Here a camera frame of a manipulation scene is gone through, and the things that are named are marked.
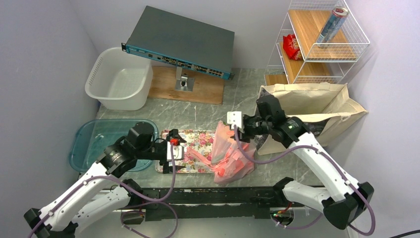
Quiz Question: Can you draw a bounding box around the pink plastic grocery bag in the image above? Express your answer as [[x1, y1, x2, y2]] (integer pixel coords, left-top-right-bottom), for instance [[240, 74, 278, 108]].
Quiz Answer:
[[210, 121, 256, 184]]

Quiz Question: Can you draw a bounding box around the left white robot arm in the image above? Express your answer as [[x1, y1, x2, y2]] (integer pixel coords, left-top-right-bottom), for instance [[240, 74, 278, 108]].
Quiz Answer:
[[24, 121, 185, 238]]

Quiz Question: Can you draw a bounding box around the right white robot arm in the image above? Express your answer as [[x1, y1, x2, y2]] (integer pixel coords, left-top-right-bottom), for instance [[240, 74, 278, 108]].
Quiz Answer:
[[230, 95, 376, 236]]

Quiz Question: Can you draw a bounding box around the floral rectangular tray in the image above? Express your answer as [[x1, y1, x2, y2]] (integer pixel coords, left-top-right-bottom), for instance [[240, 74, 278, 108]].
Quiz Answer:
[[175, 129, 214, 174]]

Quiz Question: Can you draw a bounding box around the metal stand base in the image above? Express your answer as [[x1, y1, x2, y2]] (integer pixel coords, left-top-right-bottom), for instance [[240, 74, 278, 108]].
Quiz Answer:
[[175, 66, 195, 92]]

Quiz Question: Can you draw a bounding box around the wooden board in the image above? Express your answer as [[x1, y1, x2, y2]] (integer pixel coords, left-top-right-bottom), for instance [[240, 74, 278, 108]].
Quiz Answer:
[[148, 66, 225, 105]]

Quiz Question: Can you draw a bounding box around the teal transparent plastic bin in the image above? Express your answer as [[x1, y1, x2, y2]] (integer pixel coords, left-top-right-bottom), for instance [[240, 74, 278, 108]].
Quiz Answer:
[[68, 119, 158, 173]]

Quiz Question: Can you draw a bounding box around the beige canvas tote bag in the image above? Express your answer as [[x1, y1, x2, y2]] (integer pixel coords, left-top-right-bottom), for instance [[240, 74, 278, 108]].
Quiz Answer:
[[259, 82, 368, 147]]

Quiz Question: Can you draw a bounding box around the white plastic basin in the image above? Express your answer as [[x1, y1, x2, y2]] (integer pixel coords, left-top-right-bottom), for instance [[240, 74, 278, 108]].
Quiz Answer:
[[85, 47, 153, 111]]

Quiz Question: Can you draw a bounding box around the red snack packet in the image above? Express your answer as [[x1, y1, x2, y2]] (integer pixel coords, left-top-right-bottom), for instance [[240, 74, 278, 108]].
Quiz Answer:
[[282, 34, 303, 60]]

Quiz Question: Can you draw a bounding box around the blue drink can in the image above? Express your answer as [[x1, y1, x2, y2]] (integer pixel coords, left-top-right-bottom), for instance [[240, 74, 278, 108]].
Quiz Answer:
[[316, 6, 349, 49]]

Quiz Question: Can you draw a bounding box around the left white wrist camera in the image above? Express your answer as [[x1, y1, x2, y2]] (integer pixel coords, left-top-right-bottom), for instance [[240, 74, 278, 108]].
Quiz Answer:
[[167, 142, 185, 162]]

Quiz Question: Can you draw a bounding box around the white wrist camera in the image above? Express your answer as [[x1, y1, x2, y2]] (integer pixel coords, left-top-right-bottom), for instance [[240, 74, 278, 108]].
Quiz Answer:
[[167, 142, 185, 162], [227, 111, 244, 132]]

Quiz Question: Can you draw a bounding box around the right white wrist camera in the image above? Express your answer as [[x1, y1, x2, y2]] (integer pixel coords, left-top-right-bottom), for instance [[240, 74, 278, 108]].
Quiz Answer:
[[227, 111, 244, 132]]

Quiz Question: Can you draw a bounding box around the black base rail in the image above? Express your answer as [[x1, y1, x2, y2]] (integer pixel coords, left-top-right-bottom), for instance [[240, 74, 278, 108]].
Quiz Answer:
[[142, 186, 302, 221]]

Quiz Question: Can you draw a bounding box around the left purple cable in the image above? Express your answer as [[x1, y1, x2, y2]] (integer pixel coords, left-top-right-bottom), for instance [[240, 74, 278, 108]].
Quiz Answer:
[[28, 144, 179, 238]]

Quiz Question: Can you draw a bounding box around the teal network switch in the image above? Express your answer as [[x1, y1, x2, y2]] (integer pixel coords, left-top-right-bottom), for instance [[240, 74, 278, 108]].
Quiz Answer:
[[121, 6, 235, 80]]

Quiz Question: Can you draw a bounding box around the white wire shelf rack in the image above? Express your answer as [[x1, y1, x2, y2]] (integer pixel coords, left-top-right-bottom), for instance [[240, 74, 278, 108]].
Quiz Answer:
[[264, 0, 370, 85]]

